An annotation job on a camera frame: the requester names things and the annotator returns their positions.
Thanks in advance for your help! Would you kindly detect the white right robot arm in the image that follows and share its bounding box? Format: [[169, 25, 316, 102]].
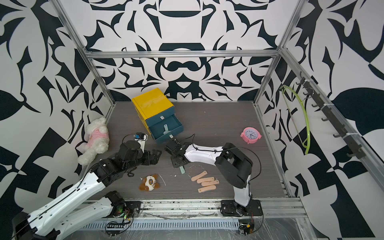
[[165, 139, 253, 208]]

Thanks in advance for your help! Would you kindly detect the yellow drawer cabinet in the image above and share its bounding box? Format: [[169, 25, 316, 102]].
[[132, 88, 174, 132]]

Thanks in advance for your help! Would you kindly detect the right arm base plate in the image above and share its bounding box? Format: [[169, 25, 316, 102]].
[[220, 199, 264, 217]]

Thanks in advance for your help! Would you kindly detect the green toy bow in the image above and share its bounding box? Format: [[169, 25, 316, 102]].
[[280, 85, 311, 156]]

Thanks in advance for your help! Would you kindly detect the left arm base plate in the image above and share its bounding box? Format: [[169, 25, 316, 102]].
[[102, 201, 142, 219]]

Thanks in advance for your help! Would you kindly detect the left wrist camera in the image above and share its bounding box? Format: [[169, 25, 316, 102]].
[[134, 133, 148, 151]]

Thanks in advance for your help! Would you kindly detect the pink alarm clock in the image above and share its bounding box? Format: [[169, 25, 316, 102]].
[[240, 127, 262, 145]]

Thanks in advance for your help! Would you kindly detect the brown white plush toy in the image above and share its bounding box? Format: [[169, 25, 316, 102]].
[[139, 174, 160, 192]]

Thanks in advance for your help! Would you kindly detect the teal fruit knife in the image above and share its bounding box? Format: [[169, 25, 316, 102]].
[[180, 166, 186, 175], [164, 124, 170, 135]]

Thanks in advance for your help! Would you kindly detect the white plush dog pink shirt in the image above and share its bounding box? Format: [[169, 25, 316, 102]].
[[78, 117, 110, 166]]

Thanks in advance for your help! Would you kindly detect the black wall hook rack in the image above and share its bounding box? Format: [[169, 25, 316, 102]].
[[297, 72, 367, 160]]

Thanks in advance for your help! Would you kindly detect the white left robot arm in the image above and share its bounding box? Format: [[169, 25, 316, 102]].
[[12, 140, 162, 240]]

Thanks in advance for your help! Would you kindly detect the teal top drawer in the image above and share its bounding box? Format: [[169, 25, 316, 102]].
[[146, 106, 175, 127]]

